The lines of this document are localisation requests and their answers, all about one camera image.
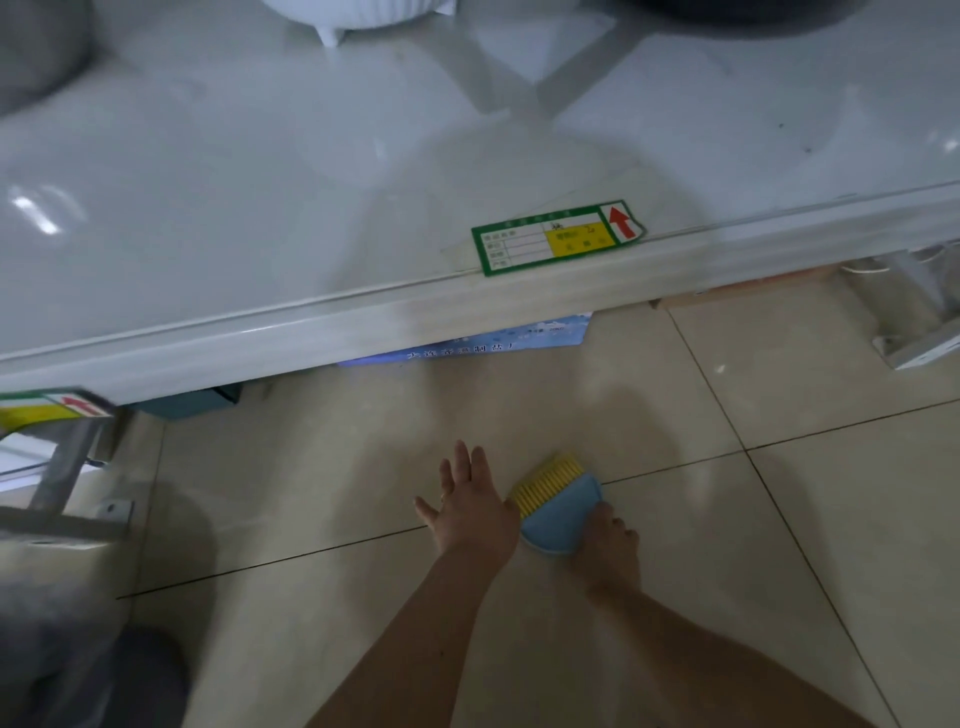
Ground person's right hand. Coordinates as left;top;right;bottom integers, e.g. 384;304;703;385
569;502;643;601

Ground teal box under shelf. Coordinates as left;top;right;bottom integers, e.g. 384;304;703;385
133;382;243;423

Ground blue white printed carton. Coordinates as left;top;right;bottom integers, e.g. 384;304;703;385
337;311;595;369

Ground flat brown cardboard box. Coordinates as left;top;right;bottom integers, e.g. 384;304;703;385
648;266;845;311

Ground white electric pot with lid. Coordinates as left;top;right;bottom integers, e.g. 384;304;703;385
260;0;459;48

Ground person's left hand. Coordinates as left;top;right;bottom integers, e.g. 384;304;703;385
413;440;522;575

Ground flat green yellow price label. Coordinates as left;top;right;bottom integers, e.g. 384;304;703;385
470;199;648;277

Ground stainless steel pot with lid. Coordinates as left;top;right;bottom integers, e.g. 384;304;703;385
0;0;99;118

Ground black wok with glass lid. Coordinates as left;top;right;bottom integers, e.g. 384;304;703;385
614;0;871;28

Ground person's right forearm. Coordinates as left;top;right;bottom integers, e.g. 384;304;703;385
588;584;879;728

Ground white cables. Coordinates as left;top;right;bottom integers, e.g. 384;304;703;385
839;239;960;279

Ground peeling green yellow price label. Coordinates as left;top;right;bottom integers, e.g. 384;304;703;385
0;388;118;435

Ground white metal shelf rack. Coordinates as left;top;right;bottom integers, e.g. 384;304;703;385
0;0;960;543

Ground person's left forearm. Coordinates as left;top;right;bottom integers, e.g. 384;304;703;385
307;551;511;728

